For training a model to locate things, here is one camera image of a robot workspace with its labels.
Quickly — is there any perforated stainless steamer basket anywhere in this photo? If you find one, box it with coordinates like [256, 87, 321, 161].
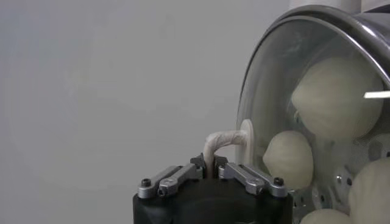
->
[252, 4, 390, 224]

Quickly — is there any white steamed baozi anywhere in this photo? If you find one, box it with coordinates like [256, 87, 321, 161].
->
[349, 158, 390, 224]
[262, 130, 314, 191]
[300, 208, 354, 224]
[291, 56, 385, 141]

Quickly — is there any round glass pot lid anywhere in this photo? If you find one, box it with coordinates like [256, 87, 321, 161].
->
[202, 12, 390, 224]

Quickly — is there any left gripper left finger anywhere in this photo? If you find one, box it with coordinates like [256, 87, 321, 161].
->
[136, 153, 205, 199]

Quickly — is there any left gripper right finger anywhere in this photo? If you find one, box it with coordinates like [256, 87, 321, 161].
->
[214, 155, 289, 198]

